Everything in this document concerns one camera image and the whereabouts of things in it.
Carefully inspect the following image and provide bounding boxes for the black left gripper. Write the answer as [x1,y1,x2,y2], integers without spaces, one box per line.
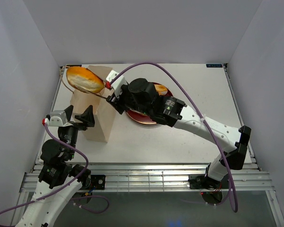
[60,104,95,158]

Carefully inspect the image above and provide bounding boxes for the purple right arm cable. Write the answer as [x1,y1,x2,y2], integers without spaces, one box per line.
[108,61,239,213]

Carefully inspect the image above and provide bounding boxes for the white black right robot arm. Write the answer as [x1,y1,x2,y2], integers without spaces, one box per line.
[106,78,251,188]

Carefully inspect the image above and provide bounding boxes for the aluminium front frame rail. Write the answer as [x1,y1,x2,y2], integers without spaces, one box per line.
[20,163,275,192]

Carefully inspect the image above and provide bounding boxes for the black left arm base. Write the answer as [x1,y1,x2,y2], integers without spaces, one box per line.
[82,175,106,190]

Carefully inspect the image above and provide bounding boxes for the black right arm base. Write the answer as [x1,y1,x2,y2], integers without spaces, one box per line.
[188,174,228,191]

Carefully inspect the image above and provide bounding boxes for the large round orange bun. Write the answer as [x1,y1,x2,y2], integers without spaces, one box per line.
[66,66,105,93]

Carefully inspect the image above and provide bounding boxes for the dark red round plate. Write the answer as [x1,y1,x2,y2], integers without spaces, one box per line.
[126,82,173,125]

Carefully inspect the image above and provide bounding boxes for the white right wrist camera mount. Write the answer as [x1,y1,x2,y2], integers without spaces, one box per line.
[106,70,127,97]

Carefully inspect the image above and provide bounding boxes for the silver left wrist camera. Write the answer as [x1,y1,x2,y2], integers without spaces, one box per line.
[42,110,70,127]

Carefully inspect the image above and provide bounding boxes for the white paper bag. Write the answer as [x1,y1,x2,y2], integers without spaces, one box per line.
[66,65,116,143]

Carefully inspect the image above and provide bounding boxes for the flat toasted white bread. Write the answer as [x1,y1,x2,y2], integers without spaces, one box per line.
[154,84,168,96]

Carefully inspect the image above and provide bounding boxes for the metal serving tongs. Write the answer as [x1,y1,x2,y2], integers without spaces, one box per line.
[72,79,106,99]

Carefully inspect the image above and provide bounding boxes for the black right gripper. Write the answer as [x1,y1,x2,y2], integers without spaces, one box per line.
[106,83,151,117]

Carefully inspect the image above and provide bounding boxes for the blue label sticker right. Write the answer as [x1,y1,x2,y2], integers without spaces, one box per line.
[206,64,223,68]

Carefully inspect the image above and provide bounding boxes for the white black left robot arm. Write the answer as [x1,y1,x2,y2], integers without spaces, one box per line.
[17,105,95,227]

